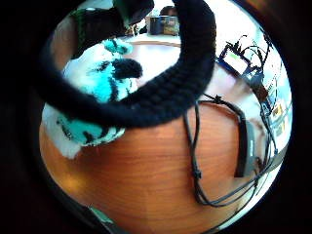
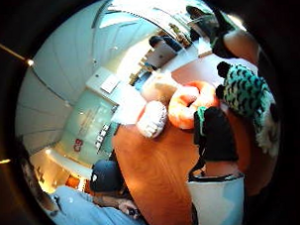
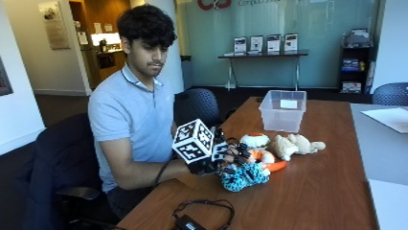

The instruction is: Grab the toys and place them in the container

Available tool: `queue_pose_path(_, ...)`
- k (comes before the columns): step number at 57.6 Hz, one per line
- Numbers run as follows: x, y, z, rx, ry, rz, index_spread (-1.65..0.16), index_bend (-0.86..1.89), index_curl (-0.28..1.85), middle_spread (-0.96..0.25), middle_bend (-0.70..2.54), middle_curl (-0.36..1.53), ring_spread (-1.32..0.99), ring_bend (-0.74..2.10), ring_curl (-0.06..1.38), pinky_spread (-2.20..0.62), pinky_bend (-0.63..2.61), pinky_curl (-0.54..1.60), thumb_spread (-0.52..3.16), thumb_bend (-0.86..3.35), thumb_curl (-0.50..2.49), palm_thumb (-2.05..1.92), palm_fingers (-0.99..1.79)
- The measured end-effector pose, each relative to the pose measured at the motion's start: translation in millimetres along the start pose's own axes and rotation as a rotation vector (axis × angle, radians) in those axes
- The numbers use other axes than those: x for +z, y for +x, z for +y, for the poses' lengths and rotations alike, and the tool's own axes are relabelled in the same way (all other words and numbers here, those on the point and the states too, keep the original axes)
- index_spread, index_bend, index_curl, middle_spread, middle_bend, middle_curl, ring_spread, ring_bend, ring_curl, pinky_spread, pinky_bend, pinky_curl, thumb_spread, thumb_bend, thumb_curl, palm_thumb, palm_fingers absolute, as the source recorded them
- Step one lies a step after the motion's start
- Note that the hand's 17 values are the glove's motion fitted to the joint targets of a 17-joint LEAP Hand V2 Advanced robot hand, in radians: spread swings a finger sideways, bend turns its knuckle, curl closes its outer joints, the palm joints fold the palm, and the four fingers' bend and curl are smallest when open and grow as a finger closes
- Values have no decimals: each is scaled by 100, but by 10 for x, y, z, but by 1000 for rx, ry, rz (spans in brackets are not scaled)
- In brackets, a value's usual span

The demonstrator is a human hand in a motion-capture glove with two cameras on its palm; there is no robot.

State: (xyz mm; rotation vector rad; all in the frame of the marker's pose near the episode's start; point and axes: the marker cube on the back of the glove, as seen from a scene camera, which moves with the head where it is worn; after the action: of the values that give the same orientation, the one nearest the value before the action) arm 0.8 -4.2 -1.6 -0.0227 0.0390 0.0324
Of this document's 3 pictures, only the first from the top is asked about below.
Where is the teal white black soft toy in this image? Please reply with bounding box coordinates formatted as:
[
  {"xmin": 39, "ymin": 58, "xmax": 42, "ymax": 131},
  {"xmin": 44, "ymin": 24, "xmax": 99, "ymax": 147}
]
[{"xmin": 42, "ymin": 38, "xmax": 144, "ymax": 160}]

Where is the dark printed box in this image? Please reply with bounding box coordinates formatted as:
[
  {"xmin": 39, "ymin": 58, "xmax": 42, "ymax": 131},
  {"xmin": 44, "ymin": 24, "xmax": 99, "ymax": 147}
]
[{"xmin": 146, "ymin": 14, "xmax": 180, "ymax": 37}]

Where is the black bar-shaped device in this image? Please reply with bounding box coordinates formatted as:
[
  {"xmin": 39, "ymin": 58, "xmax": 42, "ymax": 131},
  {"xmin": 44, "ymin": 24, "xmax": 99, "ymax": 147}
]
[{"xmin": 233, "ymin": 109, "xmax": 258, "ymax": 178}]

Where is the black looped cable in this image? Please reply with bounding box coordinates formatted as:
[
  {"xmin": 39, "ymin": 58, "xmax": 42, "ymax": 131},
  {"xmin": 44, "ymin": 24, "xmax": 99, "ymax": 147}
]
[{"xmin": 182, "ymin": 93, "xmax": 279, "ymax": 208}]

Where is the small monitor with cables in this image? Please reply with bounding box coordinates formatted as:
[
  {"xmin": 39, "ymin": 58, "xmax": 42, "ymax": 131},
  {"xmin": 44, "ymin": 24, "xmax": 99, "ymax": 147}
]
[{"xmin": 216, "ymin": 41, "xmax": 262, "ymax": 77}]

